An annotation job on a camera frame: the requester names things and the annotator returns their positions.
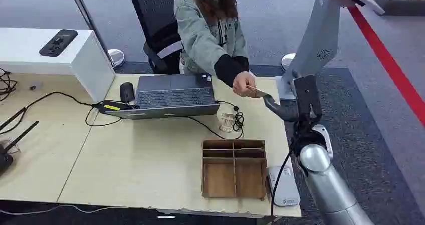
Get tan card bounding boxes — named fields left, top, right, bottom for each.
left=246, top=84, right=270, bottom=98

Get black computer mouse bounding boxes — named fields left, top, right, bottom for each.
left=119, top=81, right=136, bottom=104

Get person's hand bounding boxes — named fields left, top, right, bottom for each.
left=232, top=71, right=257, bottom=99

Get clear plastic cup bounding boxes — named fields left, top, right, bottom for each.
left=219, top=113, right=236, bottom=133

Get grey kiosk stand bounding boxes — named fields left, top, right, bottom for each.
left=275, top=0, right=386, bottom=102

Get black adapter cable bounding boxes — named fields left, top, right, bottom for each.
left=0, top=91, right=123, bottom=135

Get chrome stanchion pole with base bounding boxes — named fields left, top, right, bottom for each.
left=68, top=0, right=126, bottom=69

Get grey laptop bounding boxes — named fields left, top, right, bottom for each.
left=105, top=73, right=221, bottom=120

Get dark platform with light strip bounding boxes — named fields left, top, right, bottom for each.
left=360, top=0, right=425, bottom=17

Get black laptop cable bundle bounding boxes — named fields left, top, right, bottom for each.
left=184, top=100, right=246, bottom=141

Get chrome stanchion base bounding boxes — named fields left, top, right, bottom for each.
left=280, top=52, right=297, bottom=73

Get white thin cable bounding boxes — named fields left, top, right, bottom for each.
left=0, top=203, right=135, bottom=216

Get person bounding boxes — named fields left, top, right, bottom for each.
left=173, top=0, right=257, bottom=99

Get black power adapter yellow label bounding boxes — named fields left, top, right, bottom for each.
left=95, top=99, right=134, bottom=115

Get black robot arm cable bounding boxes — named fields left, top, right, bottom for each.
left=270, top=143, right=297, bottom=218

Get black coiled cables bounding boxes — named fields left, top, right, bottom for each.
left=0, top=68, right=18, bottom=102

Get white cabinet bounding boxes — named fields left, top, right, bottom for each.
left=0, top=27, right=116, bottom=103

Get pale grey flat device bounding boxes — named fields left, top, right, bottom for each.
left=267, top=165, right=301, bottom=208

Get wooden card box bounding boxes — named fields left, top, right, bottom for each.
left=201, top=138, right=269, bottom=200

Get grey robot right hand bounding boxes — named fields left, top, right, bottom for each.
left=263, top=75, right=323, bottom=123

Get black router with antennas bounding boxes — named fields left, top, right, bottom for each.
left=0, top=107, right=40, bottom=177

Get black mesh office chair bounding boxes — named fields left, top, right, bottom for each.
left=127, top=0, right=184, bottom=75

